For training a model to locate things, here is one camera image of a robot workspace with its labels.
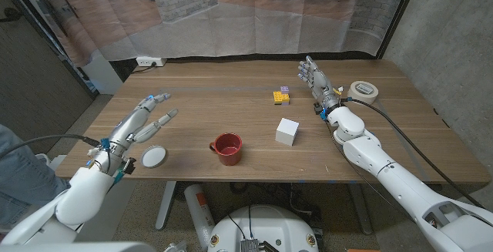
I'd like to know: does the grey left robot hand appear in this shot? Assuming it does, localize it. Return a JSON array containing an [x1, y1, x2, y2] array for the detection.
[[92, 92, 179, 174]]

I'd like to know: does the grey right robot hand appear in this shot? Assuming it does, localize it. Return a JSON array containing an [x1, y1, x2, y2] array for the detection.
[[297, 55, 342, 113]]

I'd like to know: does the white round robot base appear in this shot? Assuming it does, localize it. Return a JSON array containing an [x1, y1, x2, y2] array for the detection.
[[207, 204, 320, 252]]

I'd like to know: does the beige masking tape roll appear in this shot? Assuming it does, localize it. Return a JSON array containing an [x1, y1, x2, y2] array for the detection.
[[347, 80, 380, 106]]

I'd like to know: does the white cube block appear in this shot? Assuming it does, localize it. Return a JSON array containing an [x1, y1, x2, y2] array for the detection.
[[274, 117, 300, 147]]

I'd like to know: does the yellow toy brick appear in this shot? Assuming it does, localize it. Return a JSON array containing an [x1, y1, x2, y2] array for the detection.
[[273, 90, 291, 106]]

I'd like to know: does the white panel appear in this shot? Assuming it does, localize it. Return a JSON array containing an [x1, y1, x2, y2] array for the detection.
[[82, 49, 124, 96]]

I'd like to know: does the white power strip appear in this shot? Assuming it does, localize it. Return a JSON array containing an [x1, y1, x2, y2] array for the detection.
[[136, 55, 168, 68]]

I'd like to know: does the grey table leg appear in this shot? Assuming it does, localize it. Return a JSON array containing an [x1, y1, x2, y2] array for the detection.
[[155, 181, 177, 231], [348, 184, 374, 236]]

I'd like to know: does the black backdrop stand pole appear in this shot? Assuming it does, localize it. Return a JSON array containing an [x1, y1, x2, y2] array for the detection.
[[375, 0, 423, 60], [0, 0, 99, 99]]

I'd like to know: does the red ceramic mug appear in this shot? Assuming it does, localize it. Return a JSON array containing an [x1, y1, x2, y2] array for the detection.
[[209, 132, 243, 167]]

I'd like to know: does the white cylinder with orange label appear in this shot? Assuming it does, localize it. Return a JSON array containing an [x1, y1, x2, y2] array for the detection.
[[183, 183, 216, 251]]

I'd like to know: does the printed room backdrop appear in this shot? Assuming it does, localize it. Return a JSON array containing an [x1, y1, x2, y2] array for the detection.
[[7, 0, 415, 67]]

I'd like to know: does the person's leg in jeans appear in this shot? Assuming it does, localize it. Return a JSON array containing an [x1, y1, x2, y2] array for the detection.
[[0, 124, 72, 226]]

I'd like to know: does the white robot torso edge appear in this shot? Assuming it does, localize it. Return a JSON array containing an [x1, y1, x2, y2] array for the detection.
[[0, 241, 157, 252]]

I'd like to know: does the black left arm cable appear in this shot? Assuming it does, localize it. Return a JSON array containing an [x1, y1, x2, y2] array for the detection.
[[0, 134, 101, 160]]

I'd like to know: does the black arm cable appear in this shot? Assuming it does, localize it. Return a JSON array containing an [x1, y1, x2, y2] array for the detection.
[[340, 96, 485, 209], [0, 134, 101, 160]]

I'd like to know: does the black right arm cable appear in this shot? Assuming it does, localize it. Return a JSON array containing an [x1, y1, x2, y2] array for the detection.
[[340, 96, 485, 209]]

